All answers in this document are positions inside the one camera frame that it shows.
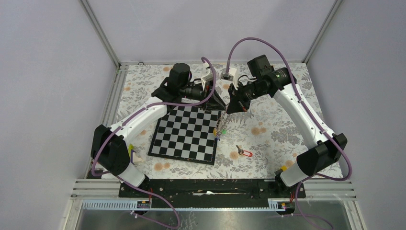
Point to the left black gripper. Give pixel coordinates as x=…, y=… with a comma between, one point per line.
x=214, y=102

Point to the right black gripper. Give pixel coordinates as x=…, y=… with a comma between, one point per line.
x=237, y=104

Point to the key organiser with rings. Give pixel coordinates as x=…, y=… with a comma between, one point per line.
x=220, y=128

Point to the key with red tag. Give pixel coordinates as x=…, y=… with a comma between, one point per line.
x=244, y=152

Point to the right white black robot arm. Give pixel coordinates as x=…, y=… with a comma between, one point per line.
x=324, y=146

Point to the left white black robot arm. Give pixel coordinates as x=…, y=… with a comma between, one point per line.
x=110, y=146

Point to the black white chessboard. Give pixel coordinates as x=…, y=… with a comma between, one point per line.
x=186, y=134

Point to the floral patterned table mat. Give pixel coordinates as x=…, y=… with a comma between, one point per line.
x=265, y=129

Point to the small white yellow block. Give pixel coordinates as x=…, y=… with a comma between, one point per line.
x=133, y=156

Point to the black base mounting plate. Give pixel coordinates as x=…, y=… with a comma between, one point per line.
x=221, y=193

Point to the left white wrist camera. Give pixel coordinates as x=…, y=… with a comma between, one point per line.
x=207, y=78

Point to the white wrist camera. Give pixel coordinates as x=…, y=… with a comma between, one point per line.
x=230, y=74
x=207, y=78

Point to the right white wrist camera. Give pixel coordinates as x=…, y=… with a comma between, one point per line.
x=230, y=74

